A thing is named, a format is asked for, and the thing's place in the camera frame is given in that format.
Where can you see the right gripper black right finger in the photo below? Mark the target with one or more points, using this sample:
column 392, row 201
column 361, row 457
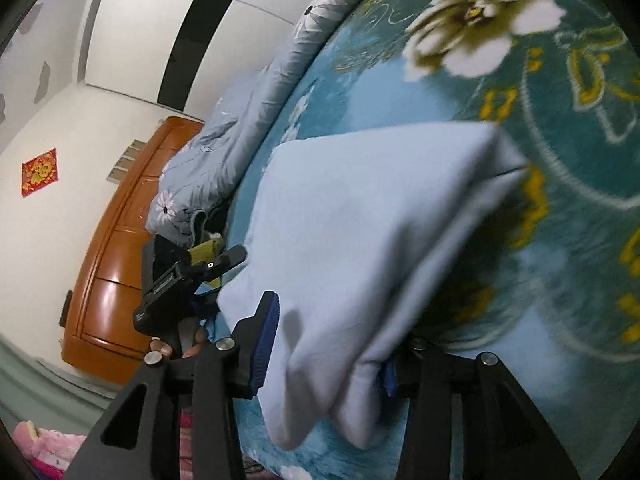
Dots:
column 469, row 418

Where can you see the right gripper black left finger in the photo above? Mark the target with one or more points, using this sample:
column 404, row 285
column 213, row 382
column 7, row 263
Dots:
column 138, row 436

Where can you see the light blue sweatshirt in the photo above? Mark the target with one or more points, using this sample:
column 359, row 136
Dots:
column 354, row 233

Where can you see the left hand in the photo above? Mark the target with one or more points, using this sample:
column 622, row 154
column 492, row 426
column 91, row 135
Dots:
column 185, row 347

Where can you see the beige and yellow fuzzy garment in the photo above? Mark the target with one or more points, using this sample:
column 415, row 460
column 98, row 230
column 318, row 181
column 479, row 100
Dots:
column 206, row 251

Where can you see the grey garment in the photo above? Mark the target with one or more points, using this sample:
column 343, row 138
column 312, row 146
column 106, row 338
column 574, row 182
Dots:
column 200, row 233

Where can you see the orange wooden headboard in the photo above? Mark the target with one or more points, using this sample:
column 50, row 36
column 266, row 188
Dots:
column 99, row 338

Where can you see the blue floral quilt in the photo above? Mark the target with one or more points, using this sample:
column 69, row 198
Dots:
column 202, row 176

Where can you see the pink plush item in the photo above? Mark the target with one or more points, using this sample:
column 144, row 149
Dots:
column 49, row 451

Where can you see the teal floral blanket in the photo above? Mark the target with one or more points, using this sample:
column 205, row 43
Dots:
column 551, row 281

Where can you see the wall switch panel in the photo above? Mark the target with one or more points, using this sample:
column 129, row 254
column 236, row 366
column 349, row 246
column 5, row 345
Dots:
column 126, row 160

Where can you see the red wall decoration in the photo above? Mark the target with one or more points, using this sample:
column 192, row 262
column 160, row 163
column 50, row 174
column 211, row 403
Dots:
column 39, row 172

